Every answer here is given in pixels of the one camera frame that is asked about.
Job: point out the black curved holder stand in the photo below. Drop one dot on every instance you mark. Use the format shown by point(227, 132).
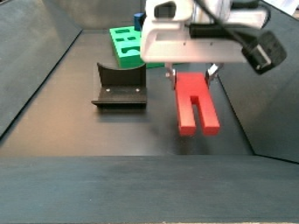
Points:
point(121, 86)

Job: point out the white gripper wrist 1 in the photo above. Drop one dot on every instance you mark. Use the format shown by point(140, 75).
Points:
point(184, 31)

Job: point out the green shape sorter board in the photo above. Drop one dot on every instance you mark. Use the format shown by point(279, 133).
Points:
point(125, 42)

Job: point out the red double-square block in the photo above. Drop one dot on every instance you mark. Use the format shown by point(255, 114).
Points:
point(192, 93)

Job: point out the dark blue cylinder block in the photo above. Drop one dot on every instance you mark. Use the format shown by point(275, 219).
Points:
point(139, 21)

